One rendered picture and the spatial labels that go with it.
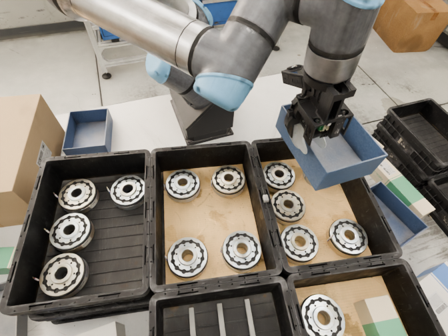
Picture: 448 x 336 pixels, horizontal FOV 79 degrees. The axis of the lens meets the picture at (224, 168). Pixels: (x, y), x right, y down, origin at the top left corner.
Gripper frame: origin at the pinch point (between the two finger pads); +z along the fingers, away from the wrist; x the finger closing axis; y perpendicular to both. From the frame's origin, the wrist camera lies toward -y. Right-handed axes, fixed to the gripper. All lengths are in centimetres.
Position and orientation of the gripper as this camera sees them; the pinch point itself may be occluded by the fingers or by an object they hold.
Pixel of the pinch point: (301, 141)
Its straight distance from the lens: 62.0
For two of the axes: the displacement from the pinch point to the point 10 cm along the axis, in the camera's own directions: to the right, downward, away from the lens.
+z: 0.7, 5.4, 8.4
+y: 3.0, 7.9, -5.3
